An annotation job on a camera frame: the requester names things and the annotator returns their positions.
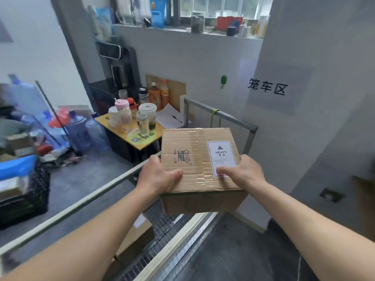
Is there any aluminium-framed window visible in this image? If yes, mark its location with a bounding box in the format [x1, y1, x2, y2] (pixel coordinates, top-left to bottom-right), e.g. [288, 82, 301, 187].
[175, 0, 275, 20]

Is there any wall sign with black characters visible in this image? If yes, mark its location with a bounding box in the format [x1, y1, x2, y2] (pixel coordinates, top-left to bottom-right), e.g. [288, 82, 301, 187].
[239, 59, 313, 116]

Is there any small yellow table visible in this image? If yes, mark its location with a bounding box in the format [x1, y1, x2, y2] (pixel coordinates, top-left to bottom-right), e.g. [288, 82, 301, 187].
[95, 112, 167, 152]

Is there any large pale blue jug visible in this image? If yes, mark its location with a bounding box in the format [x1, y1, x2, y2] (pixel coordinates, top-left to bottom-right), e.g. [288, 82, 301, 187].
[8, 74, 51, 122]

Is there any orange drink bottle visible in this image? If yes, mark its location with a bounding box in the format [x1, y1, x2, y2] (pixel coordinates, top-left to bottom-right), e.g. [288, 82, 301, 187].
[160, 79, 170, 109]

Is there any white lid drink cup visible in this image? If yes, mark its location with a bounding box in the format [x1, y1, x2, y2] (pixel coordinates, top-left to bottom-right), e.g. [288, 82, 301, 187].
[138, 103, 158, 132]

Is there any metal wire cage cart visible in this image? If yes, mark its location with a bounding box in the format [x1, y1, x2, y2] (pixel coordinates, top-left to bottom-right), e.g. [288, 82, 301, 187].
[0, 98, 259, 281]

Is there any red box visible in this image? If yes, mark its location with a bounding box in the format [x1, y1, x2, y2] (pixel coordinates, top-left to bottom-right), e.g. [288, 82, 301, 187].
[216, 16, 244, 31]

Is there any cream tall bottle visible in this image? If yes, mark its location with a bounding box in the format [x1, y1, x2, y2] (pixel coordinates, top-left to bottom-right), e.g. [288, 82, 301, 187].
[254, 15, 270, 39]

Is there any blue plastic box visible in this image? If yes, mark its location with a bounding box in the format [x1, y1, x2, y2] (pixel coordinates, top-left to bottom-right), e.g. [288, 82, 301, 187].
[0, 155, 38, 181]

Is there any pink lid clear tumbler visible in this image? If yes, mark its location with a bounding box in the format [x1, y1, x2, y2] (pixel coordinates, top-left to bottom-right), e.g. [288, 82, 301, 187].
[114, 98, 134, 127]

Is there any person's left forearm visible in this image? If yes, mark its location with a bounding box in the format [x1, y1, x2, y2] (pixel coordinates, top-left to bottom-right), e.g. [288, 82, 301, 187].
[0, 184, 161, 281]

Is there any white plastic cup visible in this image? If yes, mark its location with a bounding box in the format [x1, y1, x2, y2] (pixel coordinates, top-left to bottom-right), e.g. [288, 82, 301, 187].
[107, 106, 121, 128]

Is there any pale blue plastic bag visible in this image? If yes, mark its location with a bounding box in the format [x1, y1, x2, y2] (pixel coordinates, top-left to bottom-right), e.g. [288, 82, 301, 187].
[93, 5, 114, 42]

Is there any blue water jug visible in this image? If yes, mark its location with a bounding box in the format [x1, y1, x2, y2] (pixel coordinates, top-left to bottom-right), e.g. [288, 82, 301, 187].
[85, 112, 111, 153]
[65, 109, 92, 152]

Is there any clear glass kettle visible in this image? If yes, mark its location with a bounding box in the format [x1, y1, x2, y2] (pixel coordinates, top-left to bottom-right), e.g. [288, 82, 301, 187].
[115, 0, 139, 26]

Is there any white paper sheet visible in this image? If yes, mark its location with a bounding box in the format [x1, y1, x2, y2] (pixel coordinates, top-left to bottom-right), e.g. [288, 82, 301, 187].
[155, 103, 191, 130]

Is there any dark lid glass jar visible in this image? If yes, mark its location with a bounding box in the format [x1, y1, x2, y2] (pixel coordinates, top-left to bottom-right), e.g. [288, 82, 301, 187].
[191, 11, 206, 34]

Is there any person's right forearm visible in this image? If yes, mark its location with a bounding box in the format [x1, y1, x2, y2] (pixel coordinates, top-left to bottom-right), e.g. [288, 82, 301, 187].
[250, 180, 375, 281]

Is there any clear glass jar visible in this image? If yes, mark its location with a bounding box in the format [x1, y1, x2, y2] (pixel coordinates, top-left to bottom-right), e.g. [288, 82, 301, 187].
[136, 111, 151, 138]

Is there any person's right hand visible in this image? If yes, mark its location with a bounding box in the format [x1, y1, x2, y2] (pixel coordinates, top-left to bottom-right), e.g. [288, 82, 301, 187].
[216, 154, 267, 194]

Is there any person's left hand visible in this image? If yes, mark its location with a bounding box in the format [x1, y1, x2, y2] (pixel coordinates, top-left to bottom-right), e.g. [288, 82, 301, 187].
[136, 154, 184, 199]

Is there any yellow-green round sticker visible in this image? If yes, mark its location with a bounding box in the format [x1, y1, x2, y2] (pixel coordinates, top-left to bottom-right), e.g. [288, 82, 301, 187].
[126, 128, 157, 144]

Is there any blue detergent bottle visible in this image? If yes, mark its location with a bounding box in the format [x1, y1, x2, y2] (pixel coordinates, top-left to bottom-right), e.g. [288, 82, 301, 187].
[150, 0, 168, 28]

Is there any grey wall socket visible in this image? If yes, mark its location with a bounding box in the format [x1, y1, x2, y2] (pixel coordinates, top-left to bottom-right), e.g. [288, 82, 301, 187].
[319, 188, 344, 203]

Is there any yellow-green rope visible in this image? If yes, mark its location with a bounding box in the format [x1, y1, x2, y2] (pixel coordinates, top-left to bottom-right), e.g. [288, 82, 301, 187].
[210, 108, 221, 130]

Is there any white small bottle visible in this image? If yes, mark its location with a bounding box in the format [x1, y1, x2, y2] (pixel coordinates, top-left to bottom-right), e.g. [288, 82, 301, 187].
[237, 21, 252, 38]

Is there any brown tea bottle white cap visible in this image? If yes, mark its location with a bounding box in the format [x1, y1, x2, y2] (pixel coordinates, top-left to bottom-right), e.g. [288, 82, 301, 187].
[148, 82, 161, 110]

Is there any heap of mixed rubbish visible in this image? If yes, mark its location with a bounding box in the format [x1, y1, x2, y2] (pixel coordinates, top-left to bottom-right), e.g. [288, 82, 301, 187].
[36, 142, 88, 171]

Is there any red plastic object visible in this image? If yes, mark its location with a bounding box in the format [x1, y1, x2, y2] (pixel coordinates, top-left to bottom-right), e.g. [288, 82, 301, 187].
[48, 108, 71, 128]

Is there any red lid bottle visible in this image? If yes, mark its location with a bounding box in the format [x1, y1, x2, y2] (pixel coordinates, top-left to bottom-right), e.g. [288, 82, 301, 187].
[126, 97, 139, 119]

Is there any black plastic crate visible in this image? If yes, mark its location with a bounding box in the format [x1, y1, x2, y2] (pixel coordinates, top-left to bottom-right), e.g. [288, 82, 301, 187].
[0, 160, 51, 230]

